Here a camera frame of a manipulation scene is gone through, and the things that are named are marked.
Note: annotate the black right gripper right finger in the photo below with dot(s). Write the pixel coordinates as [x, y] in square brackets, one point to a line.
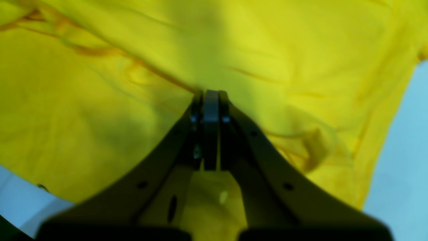
[280, 203]

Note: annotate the yellow orange t-shirt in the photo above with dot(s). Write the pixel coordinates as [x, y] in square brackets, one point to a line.
[89, 88]

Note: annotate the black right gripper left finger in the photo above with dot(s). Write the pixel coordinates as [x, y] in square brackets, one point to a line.
[146, 204]

